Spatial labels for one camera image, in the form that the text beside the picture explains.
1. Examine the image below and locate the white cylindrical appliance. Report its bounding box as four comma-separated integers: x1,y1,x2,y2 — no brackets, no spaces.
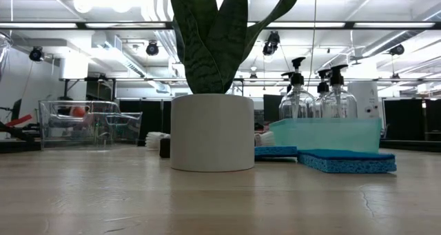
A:
347,80,380,119

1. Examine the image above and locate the white plant pot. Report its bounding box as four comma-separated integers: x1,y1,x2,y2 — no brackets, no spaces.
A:
170,93,256,173

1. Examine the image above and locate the wide black partition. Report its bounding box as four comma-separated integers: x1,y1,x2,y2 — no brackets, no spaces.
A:
381,97,441,142

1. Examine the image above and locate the tall clear plastic bin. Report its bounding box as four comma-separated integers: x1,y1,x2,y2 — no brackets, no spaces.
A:
38,99,143,150

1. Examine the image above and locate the black overhead beam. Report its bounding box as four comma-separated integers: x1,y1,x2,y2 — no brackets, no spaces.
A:
0,20,441,31

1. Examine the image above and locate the green translucent plastic bin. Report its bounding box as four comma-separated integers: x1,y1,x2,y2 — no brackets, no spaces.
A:
268,116,383,154

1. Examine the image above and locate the blue scrub sponge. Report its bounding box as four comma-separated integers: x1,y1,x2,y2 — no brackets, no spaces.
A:
254,145,298,163
296,148,398,174

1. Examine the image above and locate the green snake plant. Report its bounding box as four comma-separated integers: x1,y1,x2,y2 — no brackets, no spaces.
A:
168,0,307,95

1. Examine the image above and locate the thin hanging cable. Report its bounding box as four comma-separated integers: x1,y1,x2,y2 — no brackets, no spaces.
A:
305,0,318,93

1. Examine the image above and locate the black ceiling spotlight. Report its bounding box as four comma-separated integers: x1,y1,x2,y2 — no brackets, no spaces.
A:
261,30,282,57
388,43,406,57
145,40,161,57
28,45,45,63

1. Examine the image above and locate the wide clear plastic bin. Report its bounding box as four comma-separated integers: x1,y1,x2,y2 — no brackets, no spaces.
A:
0,30,14,83

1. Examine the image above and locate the black monitor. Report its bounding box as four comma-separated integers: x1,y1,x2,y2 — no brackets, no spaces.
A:
263,93,287,124

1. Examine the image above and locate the black and red chair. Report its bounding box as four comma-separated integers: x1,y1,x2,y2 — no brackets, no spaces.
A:
0,97,39,143

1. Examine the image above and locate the person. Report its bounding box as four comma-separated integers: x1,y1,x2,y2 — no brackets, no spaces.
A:
68,105,89,121

